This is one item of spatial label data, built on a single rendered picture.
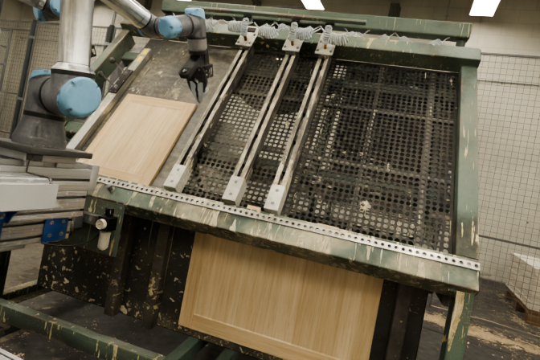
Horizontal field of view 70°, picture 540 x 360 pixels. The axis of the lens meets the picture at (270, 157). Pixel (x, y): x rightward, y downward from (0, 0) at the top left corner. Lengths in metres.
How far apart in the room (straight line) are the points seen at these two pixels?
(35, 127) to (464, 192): 1.58
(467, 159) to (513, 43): 5.18
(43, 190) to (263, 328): 1.17
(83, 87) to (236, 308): 1.22
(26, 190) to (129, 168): 0.90
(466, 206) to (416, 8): 5.59
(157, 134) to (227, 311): 0.95
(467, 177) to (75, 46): 1.54
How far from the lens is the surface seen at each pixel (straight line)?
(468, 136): 1.98
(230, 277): 1.94
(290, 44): 2.32
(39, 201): 1.21
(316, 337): 1.91
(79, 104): 1.23
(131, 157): 2.06
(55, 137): 1.35
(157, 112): 2.22
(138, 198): 1.84
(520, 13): 7.15
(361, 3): 7.22
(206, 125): 1.97
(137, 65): 2.55
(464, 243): 1.66
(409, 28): 2.79
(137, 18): 1.55
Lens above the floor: 1.13
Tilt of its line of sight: level
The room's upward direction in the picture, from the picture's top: 11 degrees clockwise
